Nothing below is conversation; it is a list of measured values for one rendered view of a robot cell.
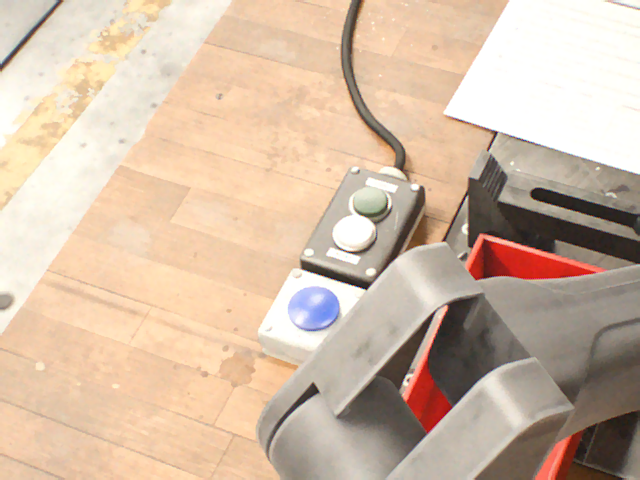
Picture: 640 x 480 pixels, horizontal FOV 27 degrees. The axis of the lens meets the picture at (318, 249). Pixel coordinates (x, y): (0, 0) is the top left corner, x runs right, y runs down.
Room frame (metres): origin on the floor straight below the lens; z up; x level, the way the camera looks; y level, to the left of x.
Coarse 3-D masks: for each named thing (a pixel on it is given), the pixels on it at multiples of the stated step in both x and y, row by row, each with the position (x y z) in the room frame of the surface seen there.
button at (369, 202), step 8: (360, 192) 0.70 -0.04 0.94; (368, 192) 0.70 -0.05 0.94; (376, 192) 0.70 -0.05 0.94; (384, 192) 0.70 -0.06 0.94; (360, 200) 0.69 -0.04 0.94; (368, 200) 0.69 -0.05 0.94; (376, 200) 0.69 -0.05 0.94; (384, 200) 0.69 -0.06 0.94; (360, 208) 0.68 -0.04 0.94; (368, 208) 0.68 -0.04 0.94; (376, 208) 0.68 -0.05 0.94; (384, 208) 0.68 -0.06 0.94; (368, 216) 0.68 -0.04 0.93; (376, 216) 0.68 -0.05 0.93
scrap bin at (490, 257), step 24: (480, 240) 0.62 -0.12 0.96; (504, 240) 0.62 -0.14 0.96; (480, 264) 0.61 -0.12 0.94; (504, 264) 0.61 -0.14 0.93; (528, 264) 0.60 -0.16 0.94; (552, 264) 0.59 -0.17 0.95; (576, 264) 0.58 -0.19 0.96; (432, 336) 0.54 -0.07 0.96; (408, 384) 0.50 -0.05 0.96; (432, 384) 0.53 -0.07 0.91; (432, 408) 0.51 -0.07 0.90; (552, 456) 0.46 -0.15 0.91
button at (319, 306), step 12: (312, 288) 0.61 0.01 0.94; (324, 288) 0.61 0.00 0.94; (300, 300) 0.60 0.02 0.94; (312, 300) 0.60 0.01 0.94; (324, 300) 0.60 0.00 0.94; (336, 300) 0.60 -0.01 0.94; (288, 312) 0.60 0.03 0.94; (300, 312) 0.59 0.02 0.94; (312, 312) 0.59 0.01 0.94; (324, 312) 0.59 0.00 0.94; (336, 312) 0.59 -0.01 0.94; (300, 324) 0.58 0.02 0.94; (312, 324) 0.58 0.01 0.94; (324, 324) 0.58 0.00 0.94
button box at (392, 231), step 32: (352, 0) 0.96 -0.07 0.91; (352, 96) 0.84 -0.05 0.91; (384, 128) 0.79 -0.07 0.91; (352, 192) 0.71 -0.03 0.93; (416, 192) 0.70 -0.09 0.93; (320, 224) 0.68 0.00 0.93; (384, 224) 0.67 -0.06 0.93; (416, 224) 0.69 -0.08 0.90; (320, 256) 0.65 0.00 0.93; (352, 256) 0.64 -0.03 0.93; (384, 256) 0.64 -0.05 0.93
